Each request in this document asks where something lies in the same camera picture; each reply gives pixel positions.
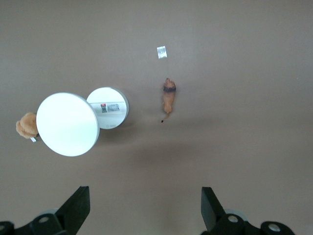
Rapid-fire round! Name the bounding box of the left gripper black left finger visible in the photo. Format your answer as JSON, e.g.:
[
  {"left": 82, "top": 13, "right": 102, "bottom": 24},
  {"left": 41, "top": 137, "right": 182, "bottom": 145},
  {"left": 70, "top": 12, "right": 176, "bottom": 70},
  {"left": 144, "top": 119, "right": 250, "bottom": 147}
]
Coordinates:
[{"left": 0, "top": 186, "right": 90, "bottom": 235}]

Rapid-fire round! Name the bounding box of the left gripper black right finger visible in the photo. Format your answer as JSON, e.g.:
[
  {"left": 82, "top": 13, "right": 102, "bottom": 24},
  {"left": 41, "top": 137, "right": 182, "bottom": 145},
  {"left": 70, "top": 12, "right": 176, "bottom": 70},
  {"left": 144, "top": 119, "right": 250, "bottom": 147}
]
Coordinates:
[{"left": 200, "top": 187, "right": 296, "bottom": 235}]

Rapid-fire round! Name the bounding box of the brown lion statue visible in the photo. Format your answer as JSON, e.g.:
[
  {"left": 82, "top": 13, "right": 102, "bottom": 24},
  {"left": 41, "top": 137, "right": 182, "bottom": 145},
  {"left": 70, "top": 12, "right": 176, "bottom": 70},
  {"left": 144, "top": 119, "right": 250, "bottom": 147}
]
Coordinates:
[{"left": 160, "top": 77, "right": 177, "bottom": 123}]

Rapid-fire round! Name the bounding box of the white round desk lamp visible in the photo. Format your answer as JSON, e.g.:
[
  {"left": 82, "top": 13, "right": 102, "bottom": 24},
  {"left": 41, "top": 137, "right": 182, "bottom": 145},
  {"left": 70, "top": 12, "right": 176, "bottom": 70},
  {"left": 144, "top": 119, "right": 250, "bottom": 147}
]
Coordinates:
[{"left": 36, "top": 86, "right": 130, "bottom": 157}]

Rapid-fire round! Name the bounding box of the brown table cover sheet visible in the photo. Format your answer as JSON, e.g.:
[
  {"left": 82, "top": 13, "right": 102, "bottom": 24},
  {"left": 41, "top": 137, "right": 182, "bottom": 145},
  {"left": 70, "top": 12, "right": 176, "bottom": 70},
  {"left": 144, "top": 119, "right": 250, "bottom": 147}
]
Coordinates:
[{"left": 0, "top": 0, "right": 313, "bottom": 235}]

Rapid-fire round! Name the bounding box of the brown plush bear keychain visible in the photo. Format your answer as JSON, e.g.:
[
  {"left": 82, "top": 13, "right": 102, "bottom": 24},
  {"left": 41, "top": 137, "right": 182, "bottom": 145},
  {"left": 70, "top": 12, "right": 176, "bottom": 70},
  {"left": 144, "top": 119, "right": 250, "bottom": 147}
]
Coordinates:
[{"left": 16, "top": 112, "right": 40, "bottom": 143}]

